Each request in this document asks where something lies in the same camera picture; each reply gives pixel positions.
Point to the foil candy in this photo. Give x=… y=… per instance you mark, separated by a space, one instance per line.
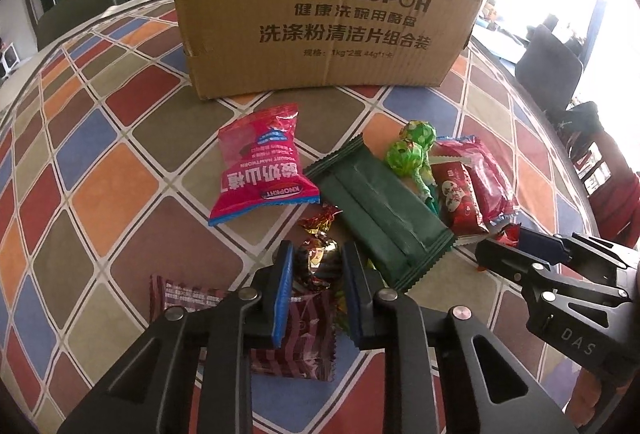
x=317 y=259

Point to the colourful checked tablecloth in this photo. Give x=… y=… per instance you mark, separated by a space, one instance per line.
x=125 y=194

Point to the white sideboard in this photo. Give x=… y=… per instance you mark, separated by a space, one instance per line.
x=500 y=44

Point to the maroon striped snack packet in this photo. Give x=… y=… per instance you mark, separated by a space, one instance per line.
x=295 y=344

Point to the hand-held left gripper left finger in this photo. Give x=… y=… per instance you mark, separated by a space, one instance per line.
x=282 y=294

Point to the dark chair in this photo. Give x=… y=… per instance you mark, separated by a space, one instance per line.
x=545 y=59

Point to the grey chair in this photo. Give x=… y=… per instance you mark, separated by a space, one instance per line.
x=70 y=14

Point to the small red candy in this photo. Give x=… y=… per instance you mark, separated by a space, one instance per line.
x=509 y=235

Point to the green lollipop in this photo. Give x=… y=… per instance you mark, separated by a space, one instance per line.
x=406 y=157
x=420 y=133

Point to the red and black garment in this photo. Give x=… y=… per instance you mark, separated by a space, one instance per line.
x=620 y=189

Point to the pink snack packet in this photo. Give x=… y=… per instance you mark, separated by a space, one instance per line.
x=260 y=154

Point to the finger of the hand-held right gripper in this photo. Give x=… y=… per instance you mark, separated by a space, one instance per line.
x=500 y=261
x=540 y=245

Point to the dark red snack packet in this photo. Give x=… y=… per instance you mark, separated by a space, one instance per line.
x=457 y=201

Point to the person's right forearm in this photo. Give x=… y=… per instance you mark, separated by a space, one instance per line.
x=581 y=394

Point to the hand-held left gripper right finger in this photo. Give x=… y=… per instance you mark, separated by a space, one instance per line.
x=352 y=299

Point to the dark green snack packet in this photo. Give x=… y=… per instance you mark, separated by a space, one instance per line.
x=380 y=204

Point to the bright red snack packet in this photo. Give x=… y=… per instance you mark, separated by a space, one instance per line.
x=492 y=179

